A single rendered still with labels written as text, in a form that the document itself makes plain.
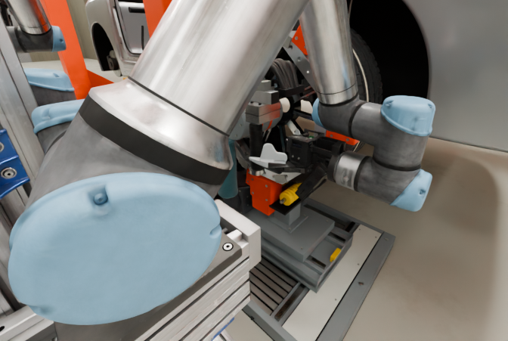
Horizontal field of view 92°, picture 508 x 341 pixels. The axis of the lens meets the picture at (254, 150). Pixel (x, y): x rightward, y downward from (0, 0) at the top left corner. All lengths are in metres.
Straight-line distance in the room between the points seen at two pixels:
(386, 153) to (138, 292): 0.40
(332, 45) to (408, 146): 0.20
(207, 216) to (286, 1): 0.15
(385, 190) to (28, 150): 0.59
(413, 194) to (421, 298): 1.07
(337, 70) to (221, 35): 0.32
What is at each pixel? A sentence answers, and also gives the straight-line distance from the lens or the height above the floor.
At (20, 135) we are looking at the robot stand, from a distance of 0.52.
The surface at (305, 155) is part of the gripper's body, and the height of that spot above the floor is 0.87.
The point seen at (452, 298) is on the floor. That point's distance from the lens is 1.59.
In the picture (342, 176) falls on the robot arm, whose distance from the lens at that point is 0.51.
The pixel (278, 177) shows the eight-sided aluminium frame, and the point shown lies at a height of 0.61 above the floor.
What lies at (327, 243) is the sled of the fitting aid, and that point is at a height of 0.15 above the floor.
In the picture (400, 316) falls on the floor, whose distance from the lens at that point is 1.42.
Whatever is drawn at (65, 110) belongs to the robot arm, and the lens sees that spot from 0.28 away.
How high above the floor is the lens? 1.10
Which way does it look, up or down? 25 degrees down
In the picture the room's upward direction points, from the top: 2 degrees counter-clockwise
